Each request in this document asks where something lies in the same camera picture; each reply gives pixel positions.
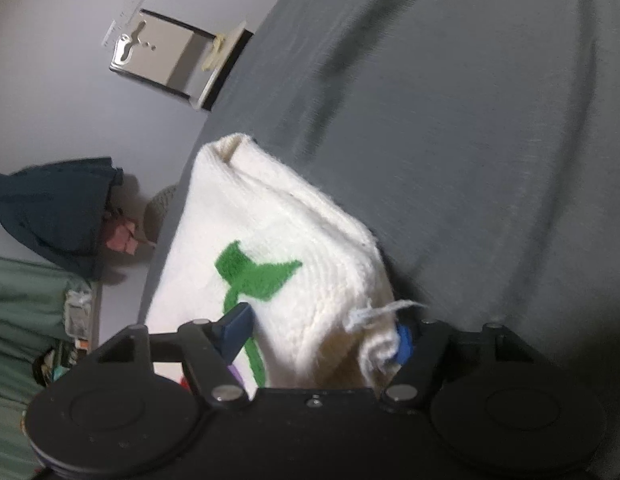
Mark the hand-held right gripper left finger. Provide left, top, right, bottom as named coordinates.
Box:
left=92, top=302, right=253, bottom=409

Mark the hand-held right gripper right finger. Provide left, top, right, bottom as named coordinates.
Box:
left=380, top=317, right=537, bottom=413

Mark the white sweater with colourful letters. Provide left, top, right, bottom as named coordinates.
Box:
left=144, top=132, right=431, bottom=397

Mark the pink hanging item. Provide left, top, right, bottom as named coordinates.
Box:
left=106, top=210, right=156, bottom=256

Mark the clear storage bag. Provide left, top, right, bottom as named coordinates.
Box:
left=64, top=287, right=93, bottom=341

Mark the dark teal jacket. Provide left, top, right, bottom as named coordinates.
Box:
left=0, top=156, right=126, bottom=281

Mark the green curtain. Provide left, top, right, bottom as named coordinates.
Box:
left=0, top=254, right=98, bottom=480

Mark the yellow cloth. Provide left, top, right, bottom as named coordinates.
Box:
left=205, top=32, right=229, bottom=71

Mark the white chair with black frame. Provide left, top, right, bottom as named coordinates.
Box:
left=108, top=7, right=255, bottom=112

